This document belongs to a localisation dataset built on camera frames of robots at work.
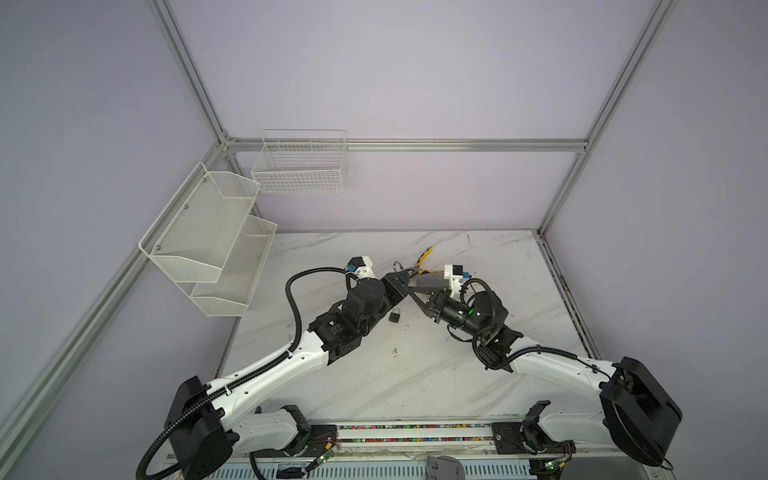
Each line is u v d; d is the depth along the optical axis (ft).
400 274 2.34
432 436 2.46
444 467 2.27
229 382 1.38
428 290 2.32
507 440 2.40
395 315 3.15
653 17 2.27
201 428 1.24
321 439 2.42
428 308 2.15
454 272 2.35
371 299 1.72
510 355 1.88
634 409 1.36
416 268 3.55
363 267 2.19
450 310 2.19
